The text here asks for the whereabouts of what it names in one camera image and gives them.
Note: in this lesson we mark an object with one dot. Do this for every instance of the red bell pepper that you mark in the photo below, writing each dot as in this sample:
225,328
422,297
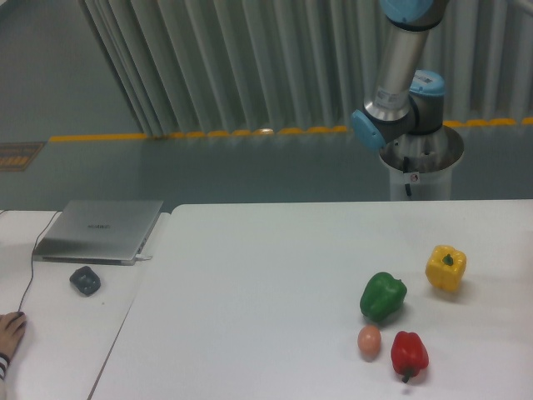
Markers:
408,355

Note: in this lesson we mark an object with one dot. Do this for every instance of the striped sleeve forearm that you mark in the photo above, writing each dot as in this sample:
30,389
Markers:
4,364

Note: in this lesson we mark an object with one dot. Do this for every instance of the green bell pepper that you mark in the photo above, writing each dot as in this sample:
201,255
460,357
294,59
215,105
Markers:
382,296

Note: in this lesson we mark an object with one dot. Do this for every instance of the brown egg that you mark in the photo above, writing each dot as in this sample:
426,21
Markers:
369,341

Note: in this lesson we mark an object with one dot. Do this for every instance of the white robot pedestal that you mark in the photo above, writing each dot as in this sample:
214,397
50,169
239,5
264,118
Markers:
421,166

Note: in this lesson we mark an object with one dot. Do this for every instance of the white pleated curtain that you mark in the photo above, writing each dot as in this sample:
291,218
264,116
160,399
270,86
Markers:
207,67

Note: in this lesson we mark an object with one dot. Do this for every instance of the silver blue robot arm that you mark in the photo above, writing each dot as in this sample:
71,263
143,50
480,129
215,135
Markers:
405,100

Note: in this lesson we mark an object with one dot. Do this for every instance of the person's hand on mouse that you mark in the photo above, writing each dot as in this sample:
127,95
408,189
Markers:
12,331

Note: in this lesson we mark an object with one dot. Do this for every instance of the silver closed laptop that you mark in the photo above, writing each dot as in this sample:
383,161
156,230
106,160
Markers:
105,232

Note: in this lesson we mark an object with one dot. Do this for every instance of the small black plastic tray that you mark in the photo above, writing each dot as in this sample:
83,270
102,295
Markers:
86,281

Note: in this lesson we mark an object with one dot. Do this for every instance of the yellow bell pepper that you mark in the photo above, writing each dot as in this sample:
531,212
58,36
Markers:
445,268

